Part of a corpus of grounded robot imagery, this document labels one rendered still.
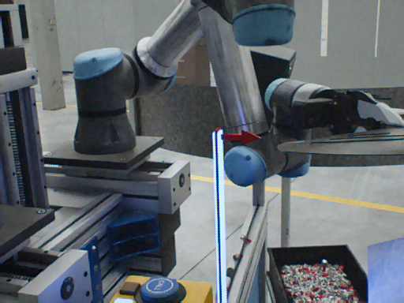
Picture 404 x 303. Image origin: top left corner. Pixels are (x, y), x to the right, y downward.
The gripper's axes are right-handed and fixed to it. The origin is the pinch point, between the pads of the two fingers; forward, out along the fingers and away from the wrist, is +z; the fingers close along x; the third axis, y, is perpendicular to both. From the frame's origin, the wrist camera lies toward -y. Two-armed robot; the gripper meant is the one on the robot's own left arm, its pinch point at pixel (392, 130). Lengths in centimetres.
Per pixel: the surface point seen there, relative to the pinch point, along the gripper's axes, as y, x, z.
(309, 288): -0.1, 33.2, -14.2
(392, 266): -2.8, 18.0, 6.8
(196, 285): -34.3, 14.4, 9.9
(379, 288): -4.5, 21.1, 6.8
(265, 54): 10, -7, -55
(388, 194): 212, 97, -209
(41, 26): 23, 3, -676
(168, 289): -37.9, 13.7, 11.0
